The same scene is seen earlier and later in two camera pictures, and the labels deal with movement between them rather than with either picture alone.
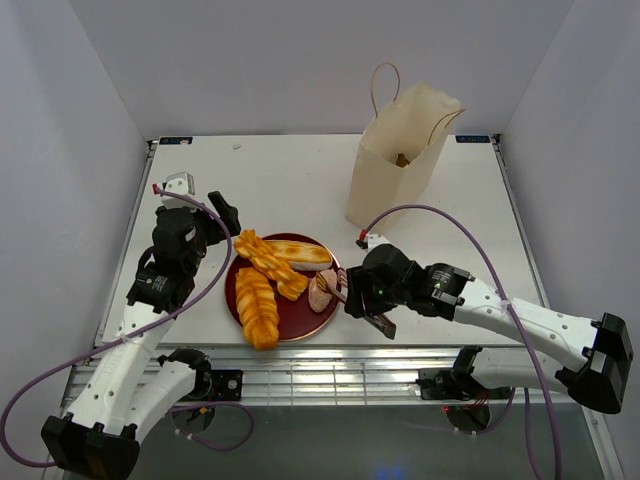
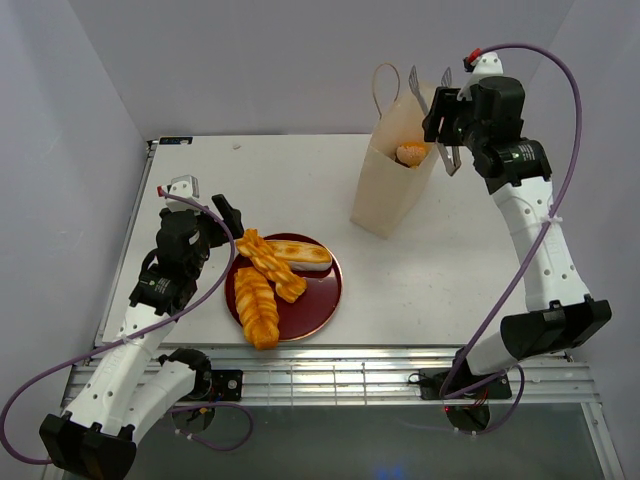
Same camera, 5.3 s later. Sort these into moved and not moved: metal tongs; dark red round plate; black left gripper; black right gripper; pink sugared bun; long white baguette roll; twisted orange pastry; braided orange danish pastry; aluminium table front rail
Moved: pink sugared bun; metal tongs; black right gripper
Not moved: long white baguette roll; braided orange danish pastry; twisted orange pastry; dark red round plate; aluminium table front rail; black left gripper
